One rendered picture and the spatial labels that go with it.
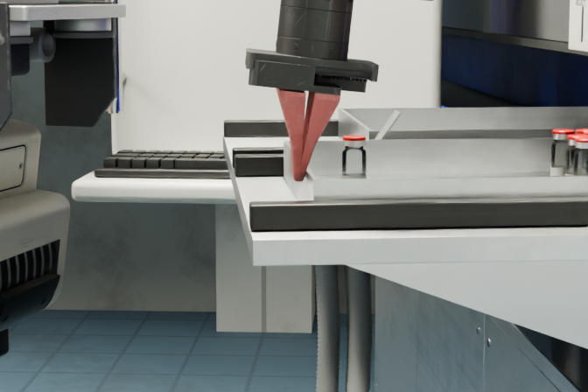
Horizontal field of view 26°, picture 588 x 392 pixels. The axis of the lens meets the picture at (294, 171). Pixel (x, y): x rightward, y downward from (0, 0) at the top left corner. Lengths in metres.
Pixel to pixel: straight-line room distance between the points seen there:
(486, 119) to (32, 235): 0.57
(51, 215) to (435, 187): 0.74
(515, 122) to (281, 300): 2.48
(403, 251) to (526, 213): 0.10
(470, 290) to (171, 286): 3.30
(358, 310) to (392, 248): 1.13
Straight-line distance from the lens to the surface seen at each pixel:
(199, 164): 1.74
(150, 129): 1.94
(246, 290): 4.01
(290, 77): 0.98
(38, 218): 1.58
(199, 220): 4.24
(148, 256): 4.29
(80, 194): 1.74
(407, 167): 1.23
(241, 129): 1.56
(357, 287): 2.04
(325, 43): 0.98
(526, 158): 1.26
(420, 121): 1.57
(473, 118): 1.59
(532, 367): 1.71
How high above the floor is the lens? 1.05
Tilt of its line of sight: 8 degrees down
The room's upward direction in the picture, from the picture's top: straight up
